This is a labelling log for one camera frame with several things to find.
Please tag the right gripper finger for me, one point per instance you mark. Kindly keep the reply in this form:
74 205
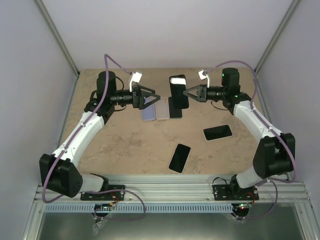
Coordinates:
195 97
192 90

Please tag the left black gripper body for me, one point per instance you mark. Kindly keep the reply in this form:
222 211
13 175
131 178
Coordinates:
135 102

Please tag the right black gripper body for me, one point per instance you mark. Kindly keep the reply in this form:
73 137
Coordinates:
203 93

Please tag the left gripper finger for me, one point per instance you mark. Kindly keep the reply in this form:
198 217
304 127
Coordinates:
150 101
145 89

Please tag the lavender phone case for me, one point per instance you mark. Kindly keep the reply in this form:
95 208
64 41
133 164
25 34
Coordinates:
149 113

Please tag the white phone case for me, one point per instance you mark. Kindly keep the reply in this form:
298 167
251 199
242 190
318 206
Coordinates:
162 109

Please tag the blue phone black screen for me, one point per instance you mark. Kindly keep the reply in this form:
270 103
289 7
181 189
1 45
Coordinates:
174 113

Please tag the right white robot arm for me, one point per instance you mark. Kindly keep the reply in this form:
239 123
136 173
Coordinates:
275 151

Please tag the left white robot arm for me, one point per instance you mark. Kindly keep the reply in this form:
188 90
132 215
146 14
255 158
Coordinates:
59 170

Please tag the left controller board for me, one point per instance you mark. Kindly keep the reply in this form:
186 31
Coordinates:
104 207

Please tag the controller board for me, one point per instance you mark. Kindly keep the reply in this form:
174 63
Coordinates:
104 207
243 207

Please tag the right controller board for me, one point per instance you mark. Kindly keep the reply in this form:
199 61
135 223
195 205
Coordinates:
243 207

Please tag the clear plastic bag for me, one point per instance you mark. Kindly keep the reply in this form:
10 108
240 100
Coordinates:
99 223

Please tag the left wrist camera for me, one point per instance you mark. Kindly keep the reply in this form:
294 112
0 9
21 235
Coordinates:
135 78

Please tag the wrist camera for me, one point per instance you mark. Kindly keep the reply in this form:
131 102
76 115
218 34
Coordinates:
135 78
204 75

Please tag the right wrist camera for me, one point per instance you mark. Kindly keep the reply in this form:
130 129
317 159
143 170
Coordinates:
204 75

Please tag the aluminium rail frame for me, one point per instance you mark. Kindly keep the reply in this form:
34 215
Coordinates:
190 188

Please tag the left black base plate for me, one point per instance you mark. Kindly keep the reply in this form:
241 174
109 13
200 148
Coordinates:
110 196

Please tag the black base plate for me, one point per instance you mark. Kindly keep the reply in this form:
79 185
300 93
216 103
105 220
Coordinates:
110 196
224 192

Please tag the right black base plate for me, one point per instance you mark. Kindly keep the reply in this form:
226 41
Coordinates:
224 192

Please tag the slotted cable duct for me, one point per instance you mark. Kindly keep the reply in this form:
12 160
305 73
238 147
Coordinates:
137 208

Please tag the left aluminium corner post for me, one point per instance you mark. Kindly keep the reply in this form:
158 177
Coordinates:
54 31

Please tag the aluminium corner post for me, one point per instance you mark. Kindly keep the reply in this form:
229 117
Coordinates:
54 31
278 33

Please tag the right aluminium corner post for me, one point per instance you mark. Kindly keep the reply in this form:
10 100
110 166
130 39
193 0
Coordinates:
278 33

